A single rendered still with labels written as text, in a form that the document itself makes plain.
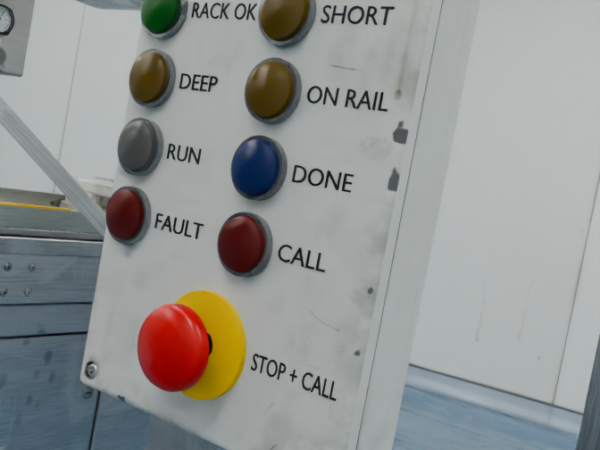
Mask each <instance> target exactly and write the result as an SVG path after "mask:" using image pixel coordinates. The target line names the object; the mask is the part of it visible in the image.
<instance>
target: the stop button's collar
mask: <svg viewBox="0 0 600 450"><path fill-rule="evenodd" d="M175 304H183V305H185V306H188V307H190V308H191V309H192V310H194V311H195V312H196V313H197V314H198V316H199V317H200V319H201V320H202V322H203V323H204V326H205V328H206V331H207V332H208V333H209V334H210V336H211V338H212V353H211V355H210V356H209V358H208V363H207V366H206V368H205V371H204V374H203V376H202V377H201V379H200V380H198V382H197V383H196V384H195V385H194V386H193V387H191V388H189V389H187V390H183V391H180V392H182V393H183V394H184V395H186V396H189V397H190V398H194V399H196V400H209V399H214V398H217V397H219V396H223V395H224V394H225V393H227V392H228V391H229V390H230V389H231V388H232V387H233V386H234V385H235V384H236V382H237V380H238V378H239V376H240V374H241V372H242V370H243V367H244V363H245V360H246V333H245V329H244V326H243V323H242V321H241V319H240V317H239V315H238V312H237V310H236V309H235V308H234V306H233V305H232V304H231V303H230V302H229V301H228V299H226V298H225V297H223V296H222V295H220V294H217V293H215V292H212V291H208V290H198V291H193V292H189V293H187V294H185V295H183V296H182V297H181V298H180V299H178V300H177V301H176V302H175ZM255 356H257V358H258V357H260V358H262V365H261V369H260V373H262V370H263V361H264V359H265V360H268V358H267V357H264V356H262V355H260V356H259V355H258V354H254V356H253V360H254V365H255V368H253V366H251V369H252V371H255V370H256V369H257V362H256V360H255V358H254V357H255ZM272 362H274V363H275V366H276V370H275V372H274V374H273V375H270V373H269V365H270V363H272ZM281 365H282V366H284V370H283V371H281ZM277 370H278V365H277V362H276V361H274V360H270V361H269V362H268V364H267V374H268V376H270V377H274V376H275V375H276V373H277ZM285 371H286V365H285V364H284V363H282V362H281V363H280V364H279V373H278V377H277V379H279V375H280V373H284V372H285ZM306 375H310V376H311V377H313V375H312V374H311V373H310V372H306V373H305V375H304V376H303V379H302V385H303V388H304V389H305V390H306V391H309V390H311V388H307V387H305V386H304V378H305V376H306ZM317 381H318V387H317V386H316V384H317ZM326 381H327V379H325V380H324V385H323V390H322V394H321V384H320V376H318V377H317V379H316V380H315V382H314V385H313V387H312V390H311V392H313V390H314V389H315V388H317V389H319V396H320V395H321V396H324V397H326V398H329V399H331V400H333V401H336V400H337V399H336V398H334V397H332V391H333V387H334V382H335V381H332V385H331V390H330V395H329V396H326V395H324V391H325V387H326Z"/></svg>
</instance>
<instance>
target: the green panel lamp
mask: <svg viewBox="0 0 600 450"><path fill-rule="evenodd" d="M179 9H180V0H143V3H142V7H141V17H142V21H143V23H144V25H145V26H146V28H147V29H148V30H149V31H150V32H152V33H154V34H162V33H164V32H165V31H167V30H168V29H170V28H171V26H172V25H173V24H174V22H175V21H176V20H177V18H178V15H179Z"/></svg>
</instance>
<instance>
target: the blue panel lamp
mask: <svg viewBox="0 0 600 450"><path fill-rule="evenodd" d="M278 174H279V156H278V153H277V151H276V149H275V147H274V146H273V145H272V144H271V143H270V142H269V141H267V140H265V139H262V138H256V139H252V140H250V141H248V142H245V143H244V144H243V145H242V146H241V147H240V148H239V149H238V150H237V152H236V154H235V157H234V159H233V163H232V176H233V179H234V182H235V184H236V185H237V187H238V188H239V189H240V190H241V191H242V192H243V193H244V194H246V195H248V196H261V195H263V194H265V193H266V192H268V191H269V190H270V189H271V188H272V186H273V185H274V183H275V181H276V179H277V177H278Z"/></svg>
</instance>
